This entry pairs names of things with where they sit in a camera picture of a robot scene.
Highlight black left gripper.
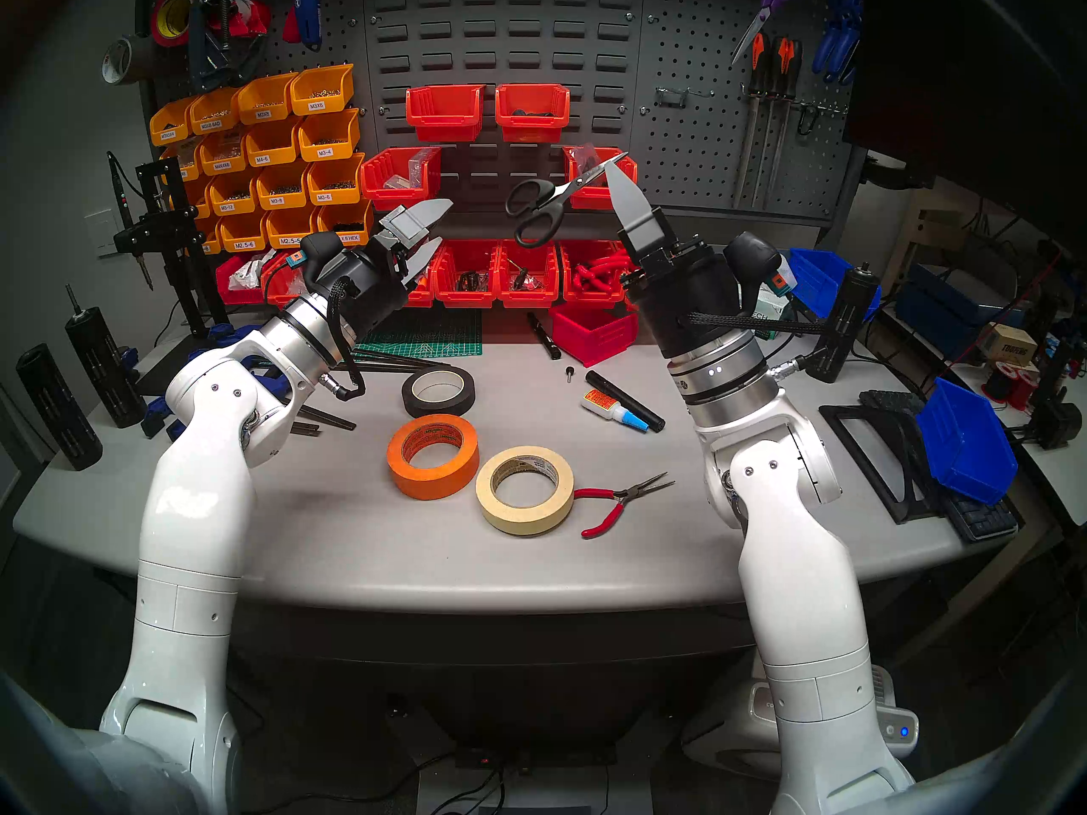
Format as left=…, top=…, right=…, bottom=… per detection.
left=327, top=198, right=453, bottom=334

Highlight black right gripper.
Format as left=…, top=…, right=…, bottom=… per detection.
left=605, top=161, right=761, bottom=360

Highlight black-handled scissors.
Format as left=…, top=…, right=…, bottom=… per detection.
left=505, top=151, right=631, bottom=250

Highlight black tape roll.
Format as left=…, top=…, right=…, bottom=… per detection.
left=401, top=365, right=476, bottom=420

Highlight orange tape roll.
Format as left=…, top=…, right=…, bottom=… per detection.
left=386, top=414, right=481, bottom=502

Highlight beige masking tape roll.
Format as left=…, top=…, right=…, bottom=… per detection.
left=475, top=446, right=576, bottom=537

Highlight red tape roll yellow core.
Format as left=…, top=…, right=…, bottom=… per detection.
left=150, top=0, right=202, bottom=48

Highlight red shelf bin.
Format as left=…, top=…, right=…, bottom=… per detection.
left=558, top=240, right=634, bottom=306
left=433, top=240, right=502, bottom=307
left=215, top=255, right=266, bottom=306
left=259, top=251, right=307, bottom=306
left=408, top=240, right=442, bottom=307
left=495, top=240, right=561, bottom=307

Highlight green cutting mat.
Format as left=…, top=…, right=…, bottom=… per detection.
left=352, top=308, right=483, bottom=364

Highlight loose red plastic bin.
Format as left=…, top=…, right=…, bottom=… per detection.
left=548, top=302, right=639, bottom=368

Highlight slim black pen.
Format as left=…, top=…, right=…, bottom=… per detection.
left=527, top=312, right=563, bottom=362

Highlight Kimtech tissue box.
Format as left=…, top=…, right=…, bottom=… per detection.
left=754, top=257, right=799, bottom=340

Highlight white plastic bag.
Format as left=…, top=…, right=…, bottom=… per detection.
left=229, top=249, right=277, bottom=292

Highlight metal tool rack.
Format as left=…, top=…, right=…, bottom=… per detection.
left=743, top=87, right=850, bottom=116

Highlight thick black marker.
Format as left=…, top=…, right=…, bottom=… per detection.
left=586, top=369, right=666, bottom=433

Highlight blue plastic bin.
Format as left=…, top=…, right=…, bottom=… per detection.
left=788, top=247, right=884, bottom=322
left=917, top=377, right=1019, bottom=506

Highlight glue bottle with blue cap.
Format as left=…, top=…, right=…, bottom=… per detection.
left=581, top=389, right=651, bottom=434

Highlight black soldering stand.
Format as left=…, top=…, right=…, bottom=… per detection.
left=113, top=157, right=230, bottom=337

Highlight blue and red hanging tool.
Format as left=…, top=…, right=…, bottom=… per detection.
left=283, top=0, right=334, bottom=52

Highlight tall black bottle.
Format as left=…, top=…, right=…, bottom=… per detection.
left=805, top=263, right=881, bottom=385

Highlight red and black hanging clamp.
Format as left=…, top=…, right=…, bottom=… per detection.
left=189, top=0, right=273, bottom=88

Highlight dark blue crate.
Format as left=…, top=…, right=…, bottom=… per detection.
left=896, top=261, right=994, bottom=356

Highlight black cylinder with rod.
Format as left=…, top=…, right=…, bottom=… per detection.
left=65, top=284, right=147, bottom=430

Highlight black monitor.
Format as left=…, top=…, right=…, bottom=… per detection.
left=845, top=0, right=1087, bottom=245

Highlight black ribbed cylinder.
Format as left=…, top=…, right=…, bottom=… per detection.
left=15, top=343, right=104, bottom=472

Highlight small cardboard box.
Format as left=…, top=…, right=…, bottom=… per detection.
left=977, top=323, right=1039, bottom=366

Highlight black keyboard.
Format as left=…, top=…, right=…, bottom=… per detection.
left=938, top=491, right=1020, bottom=542

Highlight black desk device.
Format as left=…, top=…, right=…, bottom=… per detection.
left=1023, top=397, right=1084, bottom=449

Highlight black power strip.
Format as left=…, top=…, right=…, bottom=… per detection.
left=454, top=744, right=617, bottom=776

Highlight white air purifier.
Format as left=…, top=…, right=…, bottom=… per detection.
left=684, top=665, right=920, bottom=780

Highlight red wall bin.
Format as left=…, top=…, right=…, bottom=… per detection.
left=563, top=146, right=639, bottom=211
left=360, top=147, right=443, bottom=212
left=406, top=85, right=485, bottom=143
left=495, top=83, right=572, bottom=144

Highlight red cable bundle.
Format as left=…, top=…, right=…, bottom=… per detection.
left=571, top=257, right=634, bottom=295

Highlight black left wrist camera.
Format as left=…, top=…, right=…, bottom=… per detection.
left=289, top=230, right=347, bottom=292

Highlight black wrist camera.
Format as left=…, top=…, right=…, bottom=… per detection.
left=289, top=230, right=347, bottom=292
left=722, top=230, right=786, bottom=301

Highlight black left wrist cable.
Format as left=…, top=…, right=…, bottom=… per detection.
left=327, top=274, right=368, bottom=400

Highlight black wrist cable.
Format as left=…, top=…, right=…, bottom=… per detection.
left=679, top=308, right=833, bottom=381
left=327, top=274, right=368, bottom=400

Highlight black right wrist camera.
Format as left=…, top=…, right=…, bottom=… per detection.
left=722, top=230, right=786, bottom=301

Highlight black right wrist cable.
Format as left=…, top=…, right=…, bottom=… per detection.
left=679, top=308, right=833, bottom=381

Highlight grey pegboard wall panel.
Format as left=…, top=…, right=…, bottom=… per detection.
left=136, top=0, right=867, bottom=228

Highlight orange-handled metal file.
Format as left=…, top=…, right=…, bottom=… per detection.
left=732, top=34, right=772, bottom=210
left=756, top=37, right=803, bottom=210

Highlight purple-handled scissors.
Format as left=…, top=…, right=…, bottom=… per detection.
left=737, top=0, right=801, bottom=71

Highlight blue-handled hanging pliers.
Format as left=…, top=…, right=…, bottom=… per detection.
left=836, top=0, right=865, bottom=84
left=811, top=7, right=843, bottom=80

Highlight red-handled needle-nose pliers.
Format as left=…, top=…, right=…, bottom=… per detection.
left=573, top=472, right=677, bottom=540

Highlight grey duct tape roll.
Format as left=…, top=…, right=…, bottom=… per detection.
left=102, top=34, right=158, bottom=87

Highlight black frame stand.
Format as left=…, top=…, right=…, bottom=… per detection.
left=819, top=389, right=943, bottom=526

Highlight red wire spool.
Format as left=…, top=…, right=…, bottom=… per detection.
left=985, top=362, right=1033, bottom=407

